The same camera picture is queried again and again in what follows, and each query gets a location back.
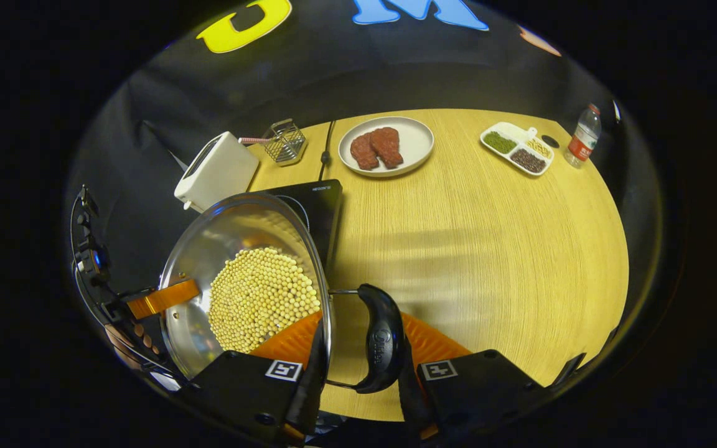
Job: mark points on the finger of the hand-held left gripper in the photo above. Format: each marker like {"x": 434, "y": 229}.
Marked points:
{"x": 165, "y": 298}

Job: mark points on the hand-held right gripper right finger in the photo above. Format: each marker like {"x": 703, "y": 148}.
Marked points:
{"x": 411, "y": 398}

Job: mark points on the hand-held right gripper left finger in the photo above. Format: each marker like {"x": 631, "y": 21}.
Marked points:
{"x": 309, "y": 392}

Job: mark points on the pile of yellow soybeans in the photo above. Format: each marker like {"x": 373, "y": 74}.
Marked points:
{"x": 259, "y": 298}

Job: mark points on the black induction cooktop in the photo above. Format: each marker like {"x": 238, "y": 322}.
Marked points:
{"x": 324, "y": 211}

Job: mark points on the white toaster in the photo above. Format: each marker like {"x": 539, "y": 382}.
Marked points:
{"x": 218, "y": 171}

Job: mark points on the pink striped stick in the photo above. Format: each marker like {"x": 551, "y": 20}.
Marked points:
{"x": 253, "y": 140}

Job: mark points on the red meat patty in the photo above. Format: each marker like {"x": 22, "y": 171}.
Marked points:
{"x": 387, "y": 146}
{"x": 363, "y": 152}

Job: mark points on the round white plate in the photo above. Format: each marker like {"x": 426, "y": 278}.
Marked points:
{"x": 417, "y": 140}

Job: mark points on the heap of dark red beans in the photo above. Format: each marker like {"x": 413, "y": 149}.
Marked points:
{"x": 528, "y": 160}

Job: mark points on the heap of green mung beans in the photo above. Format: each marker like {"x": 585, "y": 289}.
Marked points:
{"x": 499, "y": 142}

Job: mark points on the small heap of pale beans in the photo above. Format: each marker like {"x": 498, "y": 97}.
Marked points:
{"x": 539, "y": 148}

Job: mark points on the white divided dish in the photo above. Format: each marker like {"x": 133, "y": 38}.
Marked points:
{"x": 511, "y": 130}

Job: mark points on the clear water bottle red label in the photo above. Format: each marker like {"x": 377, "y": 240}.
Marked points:
{"x": 582, "y": 140}

